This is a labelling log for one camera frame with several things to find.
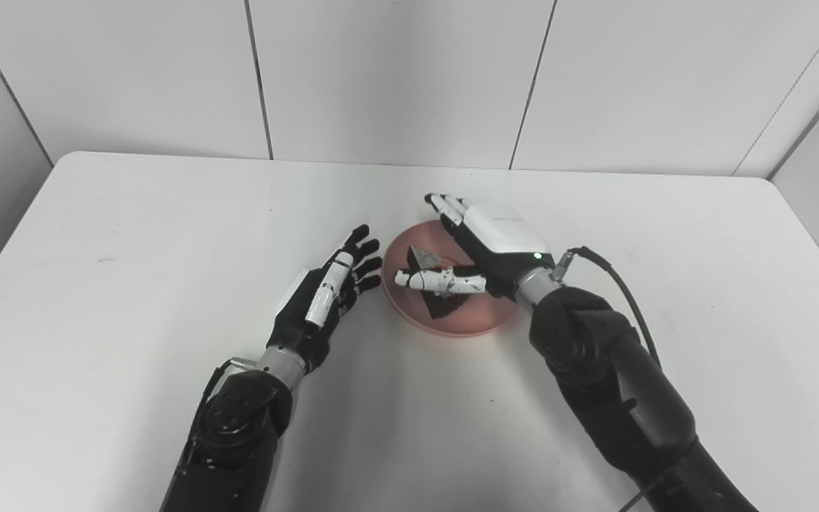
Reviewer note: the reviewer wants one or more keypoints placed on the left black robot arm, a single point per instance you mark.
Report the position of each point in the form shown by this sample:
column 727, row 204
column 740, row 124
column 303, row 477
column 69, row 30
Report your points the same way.
column 232, row 441

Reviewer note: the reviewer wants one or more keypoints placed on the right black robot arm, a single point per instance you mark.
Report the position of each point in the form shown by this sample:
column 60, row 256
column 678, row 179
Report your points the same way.
column 616, row 384

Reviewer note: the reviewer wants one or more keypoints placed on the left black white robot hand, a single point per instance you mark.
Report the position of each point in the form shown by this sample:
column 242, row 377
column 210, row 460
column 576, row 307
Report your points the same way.
column 310, row 313

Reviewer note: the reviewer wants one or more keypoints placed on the pink round plate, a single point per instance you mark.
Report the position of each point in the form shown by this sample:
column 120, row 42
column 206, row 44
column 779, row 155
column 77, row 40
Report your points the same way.
column 480, row 316

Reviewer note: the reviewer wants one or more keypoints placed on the chocolate cake slice with fruit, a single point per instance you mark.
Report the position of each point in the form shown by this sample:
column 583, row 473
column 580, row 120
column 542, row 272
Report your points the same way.
column 427, row 259

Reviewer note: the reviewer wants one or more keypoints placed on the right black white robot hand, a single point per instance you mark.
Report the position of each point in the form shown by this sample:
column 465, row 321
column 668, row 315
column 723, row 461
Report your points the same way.
column 498, row 238

